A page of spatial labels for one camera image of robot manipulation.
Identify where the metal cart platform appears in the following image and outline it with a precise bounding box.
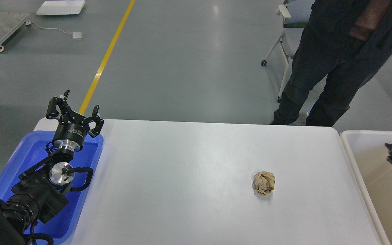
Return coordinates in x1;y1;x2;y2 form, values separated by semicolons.
0;0;30;53

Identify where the white power adapter with cable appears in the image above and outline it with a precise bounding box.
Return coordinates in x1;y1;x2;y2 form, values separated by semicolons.
24;20;85;40

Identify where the blue plastic bin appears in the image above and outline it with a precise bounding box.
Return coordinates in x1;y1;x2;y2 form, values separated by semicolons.
0;131;104;245

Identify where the white plastic bin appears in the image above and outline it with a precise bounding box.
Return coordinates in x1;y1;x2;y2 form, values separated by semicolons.
340;130;392;245

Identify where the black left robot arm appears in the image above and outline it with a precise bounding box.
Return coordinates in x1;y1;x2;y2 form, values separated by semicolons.
0;90;104;245

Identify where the person in dark clothes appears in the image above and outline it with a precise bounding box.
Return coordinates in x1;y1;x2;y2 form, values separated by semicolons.
271;0;392;127

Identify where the grey office chair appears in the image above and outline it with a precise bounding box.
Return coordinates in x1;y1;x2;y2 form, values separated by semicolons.
260;0;315;103

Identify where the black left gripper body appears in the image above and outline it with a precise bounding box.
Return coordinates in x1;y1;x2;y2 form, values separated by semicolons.
52;114;89;152

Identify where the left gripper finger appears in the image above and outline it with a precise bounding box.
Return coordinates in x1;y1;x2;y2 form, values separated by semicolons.
80;104;104;138
46;90;74;120

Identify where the crumpled brown paper ball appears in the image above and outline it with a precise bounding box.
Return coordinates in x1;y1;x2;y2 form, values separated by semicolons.
252;171;276;196

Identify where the white flat board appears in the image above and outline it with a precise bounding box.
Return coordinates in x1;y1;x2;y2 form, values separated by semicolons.
36;0;85;15

